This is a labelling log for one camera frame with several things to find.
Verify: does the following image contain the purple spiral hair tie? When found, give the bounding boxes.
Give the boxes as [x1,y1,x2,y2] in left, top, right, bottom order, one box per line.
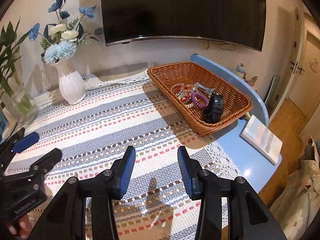
[190,91,210,110]

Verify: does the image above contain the silver metal hair clip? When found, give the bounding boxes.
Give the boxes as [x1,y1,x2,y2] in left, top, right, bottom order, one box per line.
[195,82,215,97]

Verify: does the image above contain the red string bracelet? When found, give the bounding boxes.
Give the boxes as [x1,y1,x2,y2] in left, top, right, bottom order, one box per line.
[171,83,193,104]

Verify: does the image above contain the person's left hand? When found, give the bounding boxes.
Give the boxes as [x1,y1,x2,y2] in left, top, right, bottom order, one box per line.
[4,214,33,239]

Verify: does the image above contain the stack of books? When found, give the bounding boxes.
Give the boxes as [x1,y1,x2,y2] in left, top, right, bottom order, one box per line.
[1,107,17,142]

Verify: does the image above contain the clear glass vase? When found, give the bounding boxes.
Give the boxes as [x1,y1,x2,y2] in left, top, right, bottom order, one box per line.
[2,86,39,126]

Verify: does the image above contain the striped woven tablecloth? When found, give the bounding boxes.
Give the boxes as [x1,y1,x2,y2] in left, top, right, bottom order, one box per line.
[6,73,240,239]

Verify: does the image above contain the black smart watch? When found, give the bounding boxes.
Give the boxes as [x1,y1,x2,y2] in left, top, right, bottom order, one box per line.
[203,93,223,124]

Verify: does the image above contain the green leafy plant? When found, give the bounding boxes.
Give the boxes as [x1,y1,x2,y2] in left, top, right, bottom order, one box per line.
[1,20,29,96]

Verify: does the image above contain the brown wicker basket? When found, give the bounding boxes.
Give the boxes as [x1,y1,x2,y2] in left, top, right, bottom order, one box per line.
[148,61,253,136]

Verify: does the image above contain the open white book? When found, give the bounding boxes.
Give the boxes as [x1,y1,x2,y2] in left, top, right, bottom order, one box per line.
[240,115,283,165]

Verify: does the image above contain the white ribbed ceramic vase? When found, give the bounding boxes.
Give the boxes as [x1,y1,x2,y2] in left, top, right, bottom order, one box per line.
[54,58,86,105]

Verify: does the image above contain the cream bedding cloth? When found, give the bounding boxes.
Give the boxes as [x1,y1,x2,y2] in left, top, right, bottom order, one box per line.
[270,137,319,239]

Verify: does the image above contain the blue white artificial flowers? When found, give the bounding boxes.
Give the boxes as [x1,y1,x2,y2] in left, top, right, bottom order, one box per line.
[28,0,103,64]

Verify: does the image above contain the small white figurine bottle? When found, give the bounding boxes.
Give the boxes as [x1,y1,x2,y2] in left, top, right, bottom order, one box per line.
[235,63,246,79]

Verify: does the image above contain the wooden room door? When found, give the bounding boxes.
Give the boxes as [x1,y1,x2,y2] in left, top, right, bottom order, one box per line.
[289,31,320,119]

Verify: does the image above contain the black curved television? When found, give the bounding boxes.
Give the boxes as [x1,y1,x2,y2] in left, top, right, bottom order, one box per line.
[101,0,266,51]

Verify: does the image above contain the black television cable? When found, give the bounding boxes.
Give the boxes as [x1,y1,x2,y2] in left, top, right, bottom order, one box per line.
[212,41,237,52]

